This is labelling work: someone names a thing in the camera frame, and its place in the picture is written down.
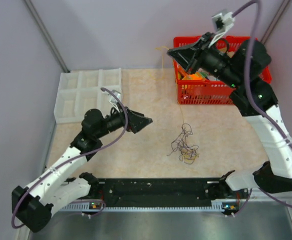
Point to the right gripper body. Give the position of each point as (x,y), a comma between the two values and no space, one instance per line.
(210,60)

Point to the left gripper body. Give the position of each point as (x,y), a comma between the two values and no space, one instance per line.
(129,126)

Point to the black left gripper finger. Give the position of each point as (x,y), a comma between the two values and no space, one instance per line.
(140,117)
(137,127)

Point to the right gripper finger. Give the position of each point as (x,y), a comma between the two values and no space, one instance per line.
(189,51)
(188,65)

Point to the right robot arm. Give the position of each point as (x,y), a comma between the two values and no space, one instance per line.
(256,102)

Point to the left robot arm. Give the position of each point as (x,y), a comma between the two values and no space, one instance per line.
(36,203)

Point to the orange snack packet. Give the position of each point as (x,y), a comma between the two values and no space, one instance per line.
(198,76)

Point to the red plastic shopping basket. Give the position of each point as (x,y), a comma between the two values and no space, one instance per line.
(212,92)

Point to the white foam compartment tray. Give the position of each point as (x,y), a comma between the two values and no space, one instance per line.
(80,91)

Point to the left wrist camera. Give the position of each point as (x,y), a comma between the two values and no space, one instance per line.
(114,97)

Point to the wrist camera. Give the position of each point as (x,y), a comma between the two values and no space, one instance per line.
(223,21)
(114,97)

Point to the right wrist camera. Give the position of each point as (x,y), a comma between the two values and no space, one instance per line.
(223,21)

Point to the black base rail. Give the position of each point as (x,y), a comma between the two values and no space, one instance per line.
(162,192)

